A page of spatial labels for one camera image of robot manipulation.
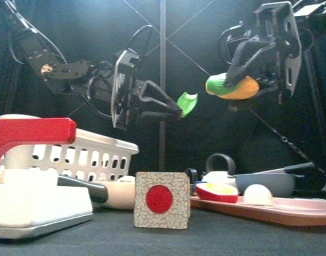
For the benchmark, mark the white round cup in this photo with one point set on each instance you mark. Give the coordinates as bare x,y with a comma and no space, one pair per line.
121,195

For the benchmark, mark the white toy egg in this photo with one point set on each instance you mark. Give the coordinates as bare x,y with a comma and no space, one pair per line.
259,195

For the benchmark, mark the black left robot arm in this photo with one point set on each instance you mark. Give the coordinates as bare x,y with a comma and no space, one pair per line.
60,71

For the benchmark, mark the vertical metal frame pole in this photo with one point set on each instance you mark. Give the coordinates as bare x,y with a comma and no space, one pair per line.
162,50

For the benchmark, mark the green corn husk piece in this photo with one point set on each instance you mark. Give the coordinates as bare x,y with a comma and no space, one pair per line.
188,103

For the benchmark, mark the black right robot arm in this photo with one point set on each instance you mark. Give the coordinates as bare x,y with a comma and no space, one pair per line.
315,10

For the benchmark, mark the pink flat tray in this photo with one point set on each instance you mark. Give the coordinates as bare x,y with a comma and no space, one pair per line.
287,211

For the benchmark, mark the gray toy pan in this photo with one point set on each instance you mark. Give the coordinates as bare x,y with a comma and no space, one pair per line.
264,183

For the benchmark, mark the yellow toy corn green husk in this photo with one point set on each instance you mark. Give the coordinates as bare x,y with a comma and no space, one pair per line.
237,88

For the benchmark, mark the diagonal black frame rod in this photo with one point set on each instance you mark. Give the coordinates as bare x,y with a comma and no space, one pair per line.
295,146

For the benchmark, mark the patterned card red dot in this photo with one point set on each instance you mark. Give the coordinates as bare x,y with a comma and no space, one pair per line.
161,200

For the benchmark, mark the red toy apple half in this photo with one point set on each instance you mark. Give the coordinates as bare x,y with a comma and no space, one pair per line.
217,194

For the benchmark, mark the white plastic slotted basket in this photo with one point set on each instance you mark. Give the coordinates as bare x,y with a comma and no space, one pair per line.
94,153

